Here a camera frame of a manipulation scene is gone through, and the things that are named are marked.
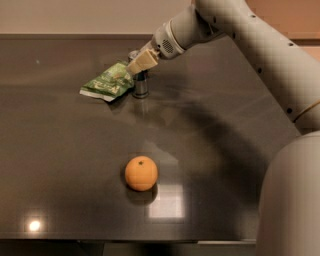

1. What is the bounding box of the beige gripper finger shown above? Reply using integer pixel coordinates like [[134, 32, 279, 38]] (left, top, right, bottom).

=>
[[126, 49, 159, 75]]

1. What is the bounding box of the silver blue redbull can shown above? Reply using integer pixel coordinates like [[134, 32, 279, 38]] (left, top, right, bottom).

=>
[[132, 70, 149, 99]]

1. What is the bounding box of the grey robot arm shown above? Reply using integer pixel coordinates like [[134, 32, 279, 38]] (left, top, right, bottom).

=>
[[127, 0, 320, 256]]

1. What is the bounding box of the green snack bag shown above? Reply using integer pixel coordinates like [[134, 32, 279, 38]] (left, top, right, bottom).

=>
[[79, 62, 134, 102]]

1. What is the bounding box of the orange fruit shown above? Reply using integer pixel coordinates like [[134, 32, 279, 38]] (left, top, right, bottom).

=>
[[125, 156, 158, 192]]

